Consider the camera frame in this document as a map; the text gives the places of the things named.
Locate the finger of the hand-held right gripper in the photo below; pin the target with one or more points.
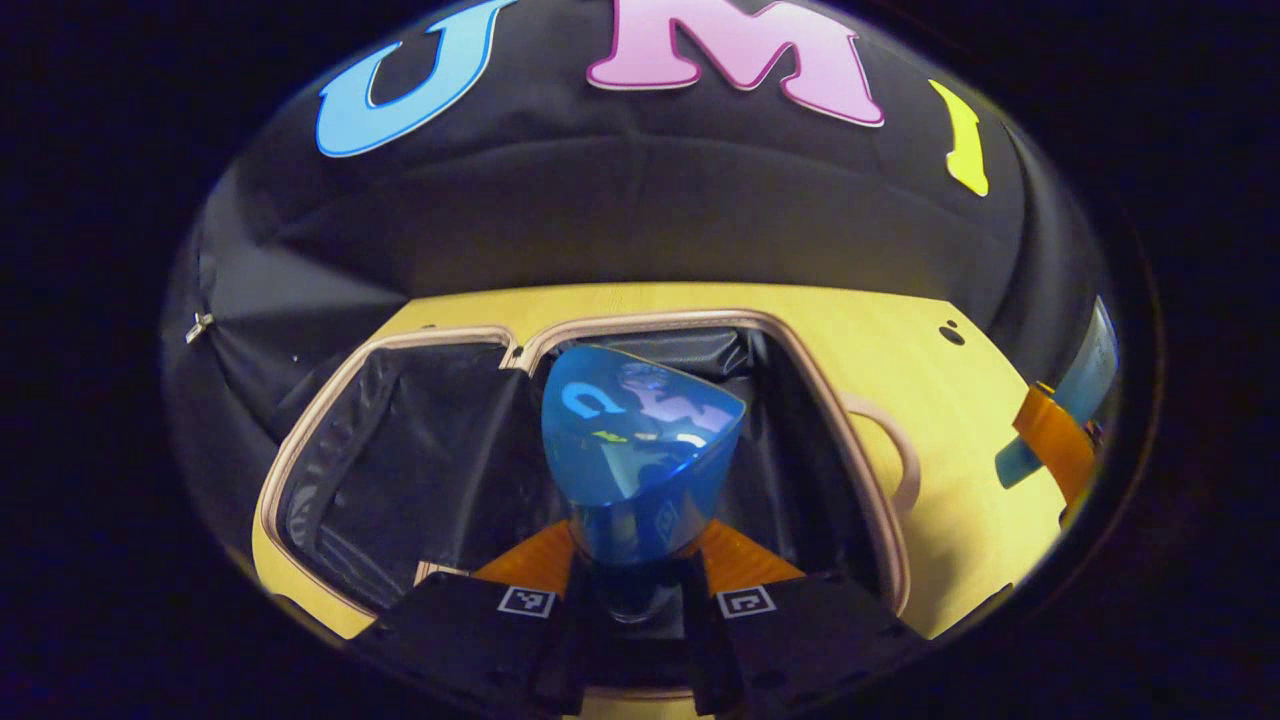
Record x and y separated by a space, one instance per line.
1060 445

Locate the light blue tube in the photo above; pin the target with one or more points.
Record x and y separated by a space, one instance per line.
1085 375

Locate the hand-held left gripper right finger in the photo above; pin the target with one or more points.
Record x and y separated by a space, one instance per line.
800 640

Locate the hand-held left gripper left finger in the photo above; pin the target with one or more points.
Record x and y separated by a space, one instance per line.
480 650

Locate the pink suitcase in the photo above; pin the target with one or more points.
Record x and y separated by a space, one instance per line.
420 460

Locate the blue capped bottle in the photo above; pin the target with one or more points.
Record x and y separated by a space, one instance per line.
640 470

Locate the black backdrop cloth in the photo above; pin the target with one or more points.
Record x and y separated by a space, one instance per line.
640 210

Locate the white clip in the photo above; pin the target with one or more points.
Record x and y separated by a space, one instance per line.
199 327

